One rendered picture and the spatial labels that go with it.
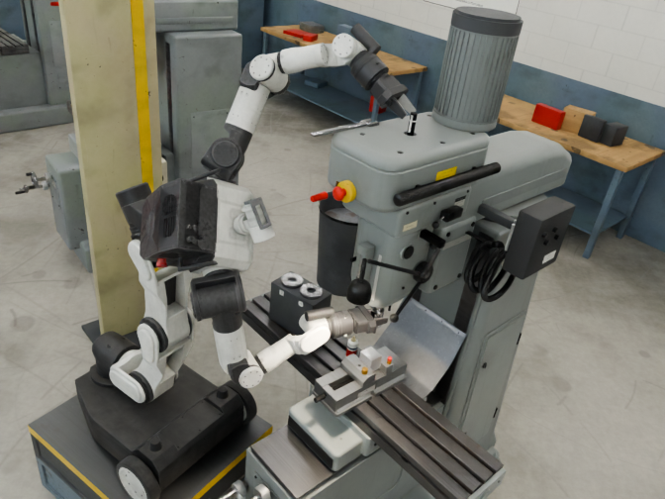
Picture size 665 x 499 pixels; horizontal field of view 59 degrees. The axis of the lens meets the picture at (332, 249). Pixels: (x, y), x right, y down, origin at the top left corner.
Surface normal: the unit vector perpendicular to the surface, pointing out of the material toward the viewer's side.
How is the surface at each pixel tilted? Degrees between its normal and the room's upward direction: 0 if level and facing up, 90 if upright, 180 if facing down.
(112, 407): 0
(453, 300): 90
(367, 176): 90
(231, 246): 58
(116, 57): 90
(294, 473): 0
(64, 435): 0
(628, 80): 90
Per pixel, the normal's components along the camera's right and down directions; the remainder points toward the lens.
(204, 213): 0.74, -0.13
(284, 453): 0.11, -0.85
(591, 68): -0.75, 0.28
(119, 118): 0.66, 0.45
